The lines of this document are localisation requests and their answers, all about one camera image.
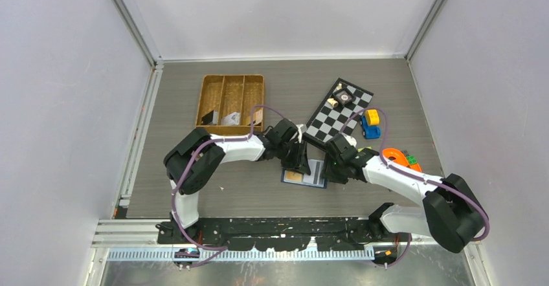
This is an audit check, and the blue yellow toy car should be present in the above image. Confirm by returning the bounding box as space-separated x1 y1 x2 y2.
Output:
361 109 381 139

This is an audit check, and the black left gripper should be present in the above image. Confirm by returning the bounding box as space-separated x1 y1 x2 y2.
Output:
276 140 311 175

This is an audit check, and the white credit card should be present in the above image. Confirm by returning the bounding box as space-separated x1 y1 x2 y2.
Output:
302 159 327 188

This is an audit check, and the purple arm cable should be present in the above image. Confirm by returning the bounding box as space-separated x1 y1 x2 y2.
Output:
170 104 286 268
341 107 491 268

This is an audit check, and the black white chessboard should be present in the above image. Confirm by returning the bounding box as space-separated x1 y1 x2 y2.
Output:
303 78 374 149

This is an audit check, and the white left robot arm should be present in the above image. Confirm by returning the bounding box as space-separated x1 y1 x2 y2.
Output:
163 118 310 243

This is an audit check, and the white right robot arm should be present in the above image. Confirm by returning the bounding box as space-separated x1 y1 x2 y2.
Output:
326 134 490 253

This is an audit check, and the blue card holder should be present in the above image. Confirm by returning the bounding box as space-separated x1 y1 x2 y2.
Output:
281 159 328 189

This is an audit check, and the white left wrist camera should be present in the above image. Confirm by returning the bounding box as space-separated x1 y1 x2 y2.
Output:
296 124 307 144

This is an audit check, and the black credit card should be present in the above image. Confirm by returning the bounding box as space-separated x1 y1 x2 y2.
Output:
201 110 219 126

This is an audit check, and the woven bamboo cutlery tray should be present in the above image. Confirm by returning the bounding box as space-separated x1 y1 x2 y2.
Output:
196 74 265 135

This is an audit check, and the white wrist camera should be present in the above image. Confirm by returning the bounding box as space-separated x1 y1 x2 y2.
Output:
343 134 357 147
296 124 307 144

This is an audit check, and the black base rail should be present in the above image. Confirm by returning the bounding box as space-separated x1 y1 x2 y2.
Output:
155 217 410 252

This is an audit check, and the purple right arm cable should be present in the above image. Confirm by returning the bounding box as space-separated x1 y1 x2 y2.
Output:
341 107 491 268

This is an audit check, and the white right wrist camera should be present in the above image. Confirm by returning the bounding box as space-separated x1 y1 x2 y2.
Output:
343 134 357 147

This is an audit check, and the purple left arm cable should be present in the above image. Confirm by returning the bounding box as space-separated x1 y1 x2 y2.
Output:
170 104 286 268

